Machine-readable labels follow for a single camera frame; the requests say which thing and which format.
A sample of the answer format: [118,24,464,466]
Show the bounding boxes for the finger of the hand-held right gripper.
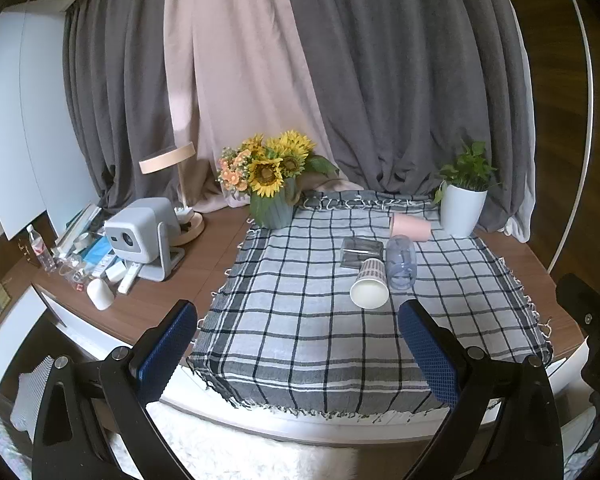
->
[556,273,600,401]

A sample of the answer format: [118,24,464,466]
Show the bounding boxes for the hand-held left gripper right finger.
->
[398,299,565,480]

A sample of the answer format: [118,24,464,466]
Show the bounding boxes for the pink cup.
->
[390,213,432,244]

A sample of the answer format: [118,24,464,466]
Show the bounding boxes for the white paper cup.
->
[349,258,390,310]

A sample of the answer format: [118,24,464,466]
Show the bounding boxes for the white round speaker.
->
[86,277,115,310]

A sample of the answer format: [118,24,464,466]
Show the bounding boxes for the pink curtain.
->
[163,0,346,215]

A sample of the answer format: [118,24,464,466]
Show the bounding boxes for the plaid tablecloth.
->
[187,191,554,418]

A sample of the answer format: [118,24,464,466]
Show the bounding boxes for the sunflower bouquet in green vase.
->
[216,130,340,229]

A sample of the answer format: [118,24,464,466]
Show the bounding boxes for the plastic water bottle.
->
[26,225,56,273]

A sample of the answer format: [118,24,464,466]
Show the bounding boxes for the clear blue plastic cup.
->
[385,235,417,290]

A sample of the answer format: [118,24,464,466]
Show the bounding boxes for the wooden desk lamp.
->
[139,142,206,247]

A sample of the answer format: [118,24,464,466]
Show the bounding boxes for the grey curtain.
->
[62,0,181,211]
[282,0,536,233]

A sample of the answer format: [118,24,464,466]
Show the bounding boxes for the stack of books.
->
[54,203,112,261]

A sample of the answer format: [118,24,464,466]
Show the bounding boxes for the white projector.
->
[103,197,186,282]

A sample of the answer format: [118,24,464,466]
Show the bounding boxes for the clear square glass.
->
[340,236,385,271]

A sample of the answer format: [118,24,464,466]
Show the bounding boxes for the green plant in white pot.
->
[432,140,501,238]

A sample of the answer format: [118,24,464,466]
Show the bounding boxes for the white cabinet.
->
[0,0,103,241]

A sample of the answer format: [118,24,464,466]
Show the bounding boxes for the white fluffy rug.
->
[0,400,366,480]

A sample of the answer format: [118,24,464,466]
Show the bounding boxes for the white remote control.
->
[118,263,142,295]

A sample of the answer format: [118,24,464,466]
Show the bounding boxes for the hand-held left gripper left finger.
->
[31,299,199,480]

